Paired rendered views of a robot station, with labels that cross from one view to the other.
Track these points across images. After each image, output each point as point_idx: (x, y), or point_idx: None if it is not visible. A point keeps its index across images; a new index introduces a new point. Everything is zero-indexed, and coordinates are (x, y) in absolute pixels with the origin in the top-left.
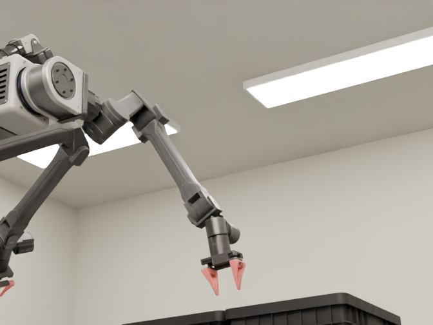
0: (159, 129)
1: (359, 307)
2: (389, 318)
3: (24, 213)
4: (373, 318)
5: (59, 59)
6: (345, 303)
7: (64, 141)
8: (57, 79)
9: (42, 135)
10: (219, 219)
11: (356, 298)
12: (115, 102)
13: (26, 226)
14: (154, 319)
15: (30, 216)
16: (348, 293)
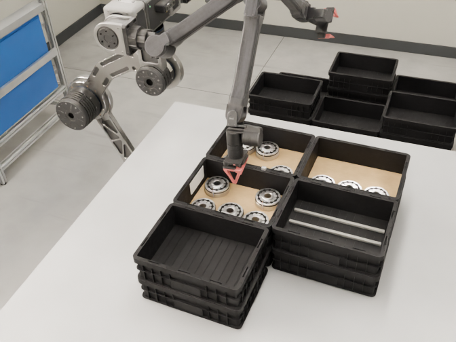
0: (243, 26)
1: (153, 268)
2: (207, 285)
3: (290, 9)
4: None
5: (100, 25)
6: (134, 261)
7: None
8: (102, 39)
9: None
10: (226, 134)
11: (148, 264)
12: (155, 39)
13: (299, 15)
14: (193, 172)
15: (297, 11)
16: (136, 259)
